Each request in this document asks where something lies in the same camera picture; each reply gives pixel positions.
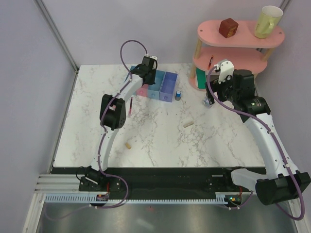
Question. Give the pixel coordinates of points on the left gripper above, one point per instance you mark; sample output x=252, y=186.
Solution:
x=152, y=81

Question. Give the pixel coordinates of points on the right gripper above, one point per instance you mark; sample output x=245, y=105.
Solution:
x=216, y=87

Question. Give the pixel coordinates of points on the clear paperclip box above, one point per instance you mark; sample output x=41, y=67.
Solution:
x=206, y=102

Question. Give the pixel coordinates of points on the light blue drawer bin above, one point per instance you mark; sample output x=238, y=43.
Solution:
x=129, y=73

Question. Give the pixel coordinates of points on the cyan drawer bin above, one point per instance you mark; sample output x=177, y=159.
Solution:
x=153, y=91

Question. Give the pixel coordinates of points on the purple drawer bin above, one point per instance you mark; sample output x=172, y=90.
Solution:
x=167, y=88

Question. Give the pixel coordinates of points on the blue cap stamp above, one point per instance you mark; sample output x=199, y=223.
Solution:
x=178, y=95

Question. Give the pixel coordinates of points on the pink drawer bin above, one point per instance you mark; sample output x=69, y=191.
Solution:
x=143, y=91

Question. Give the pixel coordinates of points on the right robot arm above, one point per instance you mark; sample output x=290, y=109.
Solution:
x=282, y=181

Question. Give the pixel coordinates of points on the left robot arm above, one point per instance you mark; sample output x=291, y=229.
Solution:
x=113, y=117

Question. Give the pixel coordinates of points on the green folder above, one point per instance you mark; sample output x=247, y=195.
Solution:
x=201, y=78

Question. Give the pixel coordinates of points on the white chalk stick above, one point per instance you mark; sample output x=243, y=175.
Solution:
x=188, y=124

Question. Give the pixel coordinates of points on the pink three tier shelf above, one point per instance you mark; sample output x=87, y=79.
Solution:
x=243, y=49

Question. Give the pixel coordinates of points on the brown cube box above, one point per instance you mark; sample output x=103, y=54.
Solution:
x=228, y=27

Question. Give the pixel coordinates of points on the yellow eraser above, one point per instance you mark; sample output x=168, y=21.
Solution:
x=128, y=146

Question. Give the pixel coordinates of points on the yellow green mug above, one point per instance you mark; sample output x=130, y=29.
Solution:
x=267, y=21

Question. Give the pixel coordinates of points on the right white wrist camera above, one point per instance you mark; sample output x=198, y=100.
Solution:
x=225, y=68

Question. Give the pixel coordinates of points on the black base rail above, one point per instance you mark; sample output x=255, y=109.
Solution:
x=162, y=182

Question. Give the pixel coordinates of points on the white cable duct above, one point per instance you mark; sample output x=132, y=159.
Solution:
x=97, y=199

